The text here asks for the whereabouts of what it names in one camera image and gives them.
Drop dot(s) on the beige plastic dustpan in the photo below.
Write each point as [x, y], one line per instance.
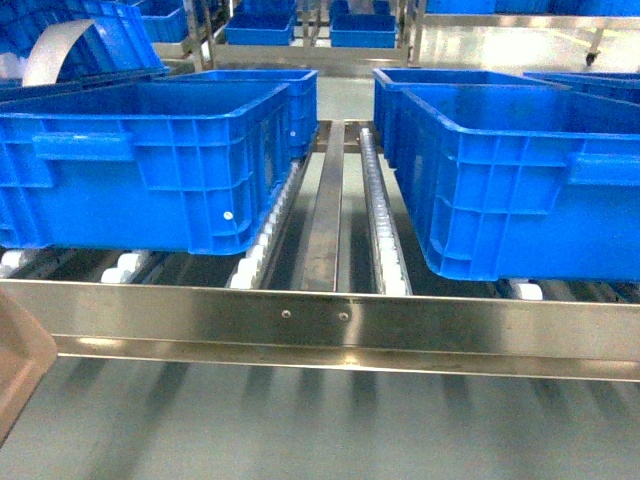
[28, 352]

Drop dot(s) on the stainless steel shelf rack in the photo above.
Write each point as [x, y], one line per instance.
[331, 290]

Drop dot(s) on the blue crate front left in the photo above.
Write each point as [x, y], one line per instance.
[163, 166]

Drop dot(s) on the blue crate rear left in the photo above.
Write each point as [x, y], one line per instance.
[302, 91]

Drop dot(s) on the blue crate rear right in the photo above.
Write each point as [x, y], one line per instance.
[390, 82]

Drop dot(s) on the blue crate front right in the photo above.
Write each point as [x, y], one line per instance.
[521, 182]

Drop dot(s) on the blue crate back right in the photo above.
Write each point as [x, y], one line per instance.
[362, 24]

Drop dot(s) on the blue crate back left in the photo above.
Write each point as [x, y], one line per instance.
[262, 23]

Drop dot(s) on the tilted blue crate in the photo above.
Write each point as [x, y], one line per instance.
[116, 48]

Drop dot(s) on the grey curved strip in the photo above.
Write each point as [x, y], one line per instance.
[51, 50]

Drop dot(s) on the blue crate far right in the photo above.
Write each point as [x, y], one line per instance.
[617, 86]

